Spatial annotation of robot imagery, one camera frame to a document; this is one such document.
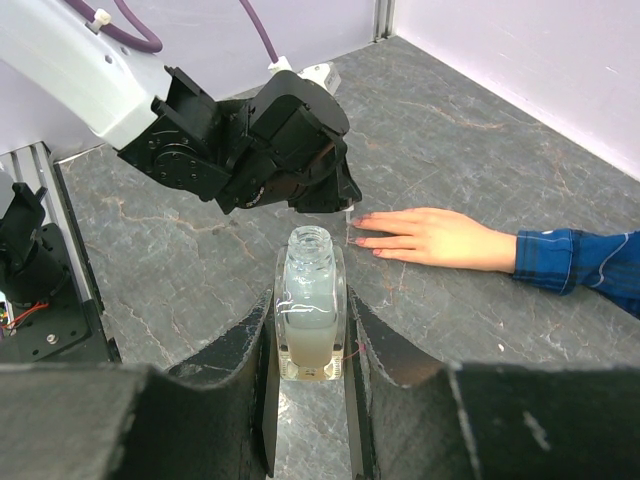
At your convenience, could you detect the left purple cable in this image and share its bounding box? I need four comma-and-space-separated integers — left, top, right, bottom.
64, 0, 286, 66

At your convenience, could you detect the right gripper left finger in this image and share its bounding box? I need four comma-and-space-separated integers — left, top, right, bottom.
1, 290, 279, 479

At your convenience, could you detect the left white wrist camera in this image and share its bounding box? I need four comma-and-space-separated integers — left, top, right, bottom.
268, 56, 341, 95

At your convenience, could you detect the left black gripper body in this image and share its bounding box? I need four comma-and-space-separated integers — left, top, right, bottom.
216, 71, 362, 214

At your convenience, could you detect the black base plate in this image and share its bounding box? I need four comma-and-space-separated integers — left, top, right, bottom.
0, 182, 121, 364

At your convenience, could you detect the mannequin hand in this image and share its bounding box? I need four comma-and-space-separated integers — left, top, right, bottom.
353, 207, 517, 274

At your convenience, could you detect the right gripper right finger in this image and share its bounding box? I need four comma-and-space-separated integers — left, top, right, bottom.
345, 293, 639, 479

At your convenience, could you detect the clear nail polish bottle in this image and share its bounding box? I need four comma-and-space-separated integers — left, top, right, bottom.
273, 226, 347, 382

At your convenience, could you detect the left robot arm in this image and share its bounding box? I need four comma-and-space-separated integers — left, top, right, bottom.
1, 1, 362, 213

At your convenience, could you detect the blue plaid shirt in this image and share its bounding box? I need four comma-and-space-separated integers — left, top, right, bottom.
513, 229, 639, 317

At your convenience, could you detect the white nail polish cap brush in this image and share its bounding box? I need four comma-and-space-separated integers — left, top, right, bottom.
344, 204, 355, 226

